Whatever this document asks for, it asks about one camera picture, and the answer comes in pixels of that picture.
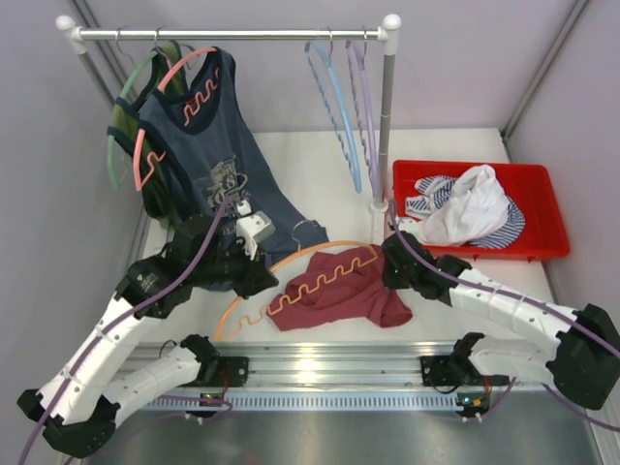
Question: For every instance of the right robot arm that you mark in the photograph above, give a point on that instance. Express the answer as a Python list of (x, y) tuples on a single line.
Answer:
[(575, 351)]

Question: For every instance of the white cloth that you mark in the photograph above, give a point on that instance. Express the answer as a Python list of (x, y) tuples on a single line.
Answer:
[(476, 207)]

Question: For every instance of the maroon red tank top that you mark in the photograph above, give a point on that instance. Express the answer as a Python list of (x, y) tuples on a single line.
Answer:
[(337, 287)]

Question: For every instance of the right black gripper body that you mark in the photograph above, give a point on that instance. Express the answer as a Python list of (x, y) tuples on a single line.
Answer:
[(397, 278)]

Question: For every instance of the red plastic bin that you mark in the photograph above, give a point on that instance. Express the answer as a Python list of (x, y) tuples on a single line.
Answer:
[(544, 237)]

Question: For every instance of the lilac hanger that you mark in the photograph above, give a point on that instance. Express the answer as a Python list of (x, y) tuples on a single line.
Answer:
[(356, 52)]

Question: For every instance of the blue tank top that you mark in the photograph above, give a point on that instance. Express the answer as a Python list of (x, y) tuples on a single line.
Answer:
[(207, 152)]

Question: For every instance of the aluminium rail base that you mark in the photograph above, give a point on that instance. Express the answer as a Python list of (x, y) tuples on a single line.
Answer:
[(330, 378)]

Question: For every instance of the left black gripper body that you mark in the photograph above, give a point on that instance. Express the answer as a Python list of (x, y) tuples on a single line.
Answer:
[(257, 279)]

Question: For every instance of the green hanger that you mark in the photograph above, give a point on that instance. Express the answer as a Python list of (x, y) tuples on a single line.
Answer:
[(122, 127)]

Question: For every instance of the light blue hanger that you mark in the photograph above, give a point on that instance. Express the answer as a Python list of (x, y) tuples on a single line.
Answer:
[(318, 53)]

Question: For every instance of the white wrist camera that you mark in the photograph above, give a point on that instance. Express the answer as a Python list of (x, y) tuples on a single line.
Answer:
[(407, 225), (253, 227)]

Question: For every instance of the blue striped garment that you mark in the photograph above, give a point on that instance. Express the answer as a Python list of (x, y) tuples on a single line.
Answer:
[(434, 190)]

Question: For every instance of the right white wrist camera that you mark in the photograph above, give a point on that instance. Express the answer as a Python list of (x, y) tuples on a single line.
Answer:
[(407, 225)]

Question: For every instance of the olive green tank top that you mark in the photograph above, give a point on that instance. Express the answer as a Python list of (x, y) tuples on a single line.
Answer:
[(156, 198)]

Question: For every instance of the white clothes rack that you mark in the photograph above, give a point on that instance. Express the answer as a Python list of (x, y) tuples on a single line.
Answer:
[(387, 34)]

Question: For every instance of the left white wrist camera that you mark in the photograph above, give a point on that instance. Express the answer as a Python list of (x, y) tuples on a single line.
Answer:
[(253, 227)]

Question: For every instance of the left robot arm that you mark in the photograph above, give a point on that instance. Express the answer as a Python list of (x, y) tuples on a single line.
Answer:
[(81, 407)]

